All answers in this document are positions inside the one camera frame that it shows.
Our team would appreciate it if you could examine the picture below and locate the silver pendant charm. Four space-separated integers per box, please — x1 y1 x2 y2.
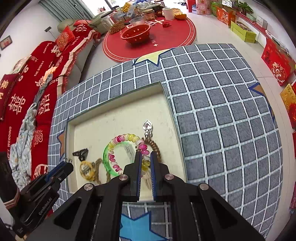
64 158 72 163

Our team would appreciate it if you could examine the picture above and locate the black claw hair clip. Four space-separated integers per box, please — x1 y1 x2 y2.
72 148 89 162

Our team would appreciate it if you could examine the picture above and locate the yellow cord bracelet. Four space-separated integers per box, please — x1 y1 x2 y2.
79 161 96 182

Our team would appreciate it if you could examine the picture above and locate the braided tan rope bracelet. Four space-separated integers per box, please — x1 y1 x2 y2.
92 158 112 185

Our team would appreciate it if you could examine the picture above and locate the green translucent bangle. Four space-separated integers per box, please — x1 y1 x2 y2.
102 141 135 176

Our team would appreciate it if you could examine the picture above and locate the colourful beaded bracelet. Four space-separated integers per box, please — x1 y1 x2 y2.
107 133 151 175

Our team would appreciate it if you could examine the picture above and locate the brown spiral hair tie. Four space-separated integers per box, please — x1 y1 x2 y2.
141 136 163 163

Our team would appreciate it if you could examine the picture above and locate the silver heart pink pendant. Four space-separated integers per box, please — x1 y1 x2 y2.
143 120 153 140

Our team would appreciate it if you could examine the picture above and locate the beige bunny hair clip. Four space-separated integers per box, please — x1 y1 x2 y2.
142 171 152 192

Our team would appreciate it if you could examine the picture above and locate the shallow cream tray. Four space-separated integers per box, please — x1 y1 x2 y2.
65 83 187 193

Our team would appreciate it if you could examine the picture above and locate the grey patterned cloth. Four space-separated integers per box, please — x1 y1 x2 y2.
9 73 53 190

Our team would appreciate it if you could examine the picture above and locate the grey checkered tablecloth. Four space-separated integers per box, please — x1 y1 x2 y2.
48 43 283 237

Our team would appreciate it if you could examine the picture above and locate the red sofa cover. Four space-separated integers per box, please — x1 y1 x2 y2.
1 24 101 181

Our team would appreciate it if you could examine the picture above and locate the red square cushion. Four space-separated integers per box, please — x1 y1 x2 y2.
55 26 75 52

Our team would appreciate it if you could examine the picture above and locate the beige armchair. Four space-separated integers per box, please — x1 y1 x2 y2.
57 11 112 35

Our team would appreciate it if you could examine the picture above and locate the red colander basket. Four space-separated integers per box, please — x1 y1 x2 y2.
120 24 151 45

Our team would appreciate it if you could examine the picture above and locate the clear jar of snacks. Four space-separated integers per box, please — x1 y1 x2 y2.
108 21 125 34

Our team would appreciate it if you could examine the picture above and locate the red round rug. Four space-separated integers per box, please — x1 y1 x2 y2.
102 17 197 62

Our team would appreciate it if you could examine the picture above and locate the red gift box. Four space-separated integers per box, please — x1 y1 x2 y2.
261 38 295 86

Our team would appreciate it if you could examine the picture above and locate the white cylinder cup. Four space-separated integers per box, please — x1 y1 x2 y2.
162 8 175 21

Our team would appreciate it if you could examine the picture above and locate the green yellow box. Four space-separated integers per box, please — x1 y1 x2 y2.
230 22 256 43

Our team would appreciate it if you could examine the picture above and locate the red floral wrapped box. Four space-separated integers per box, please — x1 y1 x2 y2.
196 0 212 15

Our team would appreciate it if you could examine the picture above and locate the potted green plant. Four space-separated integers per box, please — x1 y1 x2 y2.
232 0 253 15

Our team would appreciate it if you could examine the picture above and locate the framed wall picture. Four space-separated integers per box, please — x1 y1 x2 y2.
0 36 13 50

